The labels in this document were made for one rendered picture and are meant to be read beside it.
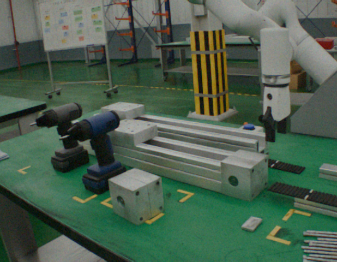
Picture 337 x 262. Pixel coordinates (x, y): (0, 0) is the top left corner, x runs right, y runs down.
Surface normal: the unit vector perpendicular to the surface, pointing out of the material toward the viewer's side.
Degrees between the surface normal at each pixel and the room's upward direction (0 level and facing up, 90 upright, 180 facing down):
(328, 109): 90
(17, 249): 90
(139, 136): 90
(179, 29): 90
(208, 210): 0
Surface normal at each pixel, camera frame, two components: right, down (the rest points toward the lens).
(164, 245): -0.09, -0.95
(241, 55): -0.65, 0.29
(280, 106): 0.69, 0.15
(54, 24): -0.35, 0.31
